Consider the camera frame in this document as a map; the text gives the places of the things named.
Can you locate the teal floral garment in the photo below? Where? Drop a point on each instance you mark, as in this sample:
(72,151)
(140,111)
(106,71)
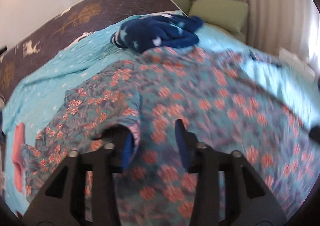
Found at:
(215,99)

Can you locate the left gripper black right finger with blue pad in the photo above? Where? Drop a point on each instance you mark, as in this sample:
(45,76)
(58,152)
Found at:
(229,191)

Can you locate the light blue star quilt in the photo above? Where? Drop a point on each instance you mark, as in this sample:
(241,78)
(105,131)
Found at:
(39,96)

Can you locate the pink folded garment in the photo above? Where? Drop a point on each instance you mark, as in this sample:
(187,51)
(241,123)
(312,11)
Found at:
(17,159)

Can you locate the dark deer pattern mattress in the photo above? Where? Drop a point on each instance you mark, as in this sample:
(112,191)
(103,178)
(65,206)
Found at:
(58,33)

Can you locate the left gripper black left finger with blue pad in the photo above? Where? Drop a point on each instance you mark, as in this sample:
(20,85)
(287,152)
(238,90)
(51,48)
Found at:
(61,200)

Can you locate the navy star fleece garment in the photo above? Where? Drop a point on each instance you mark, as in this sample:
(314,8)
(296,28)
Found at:
(164,30)

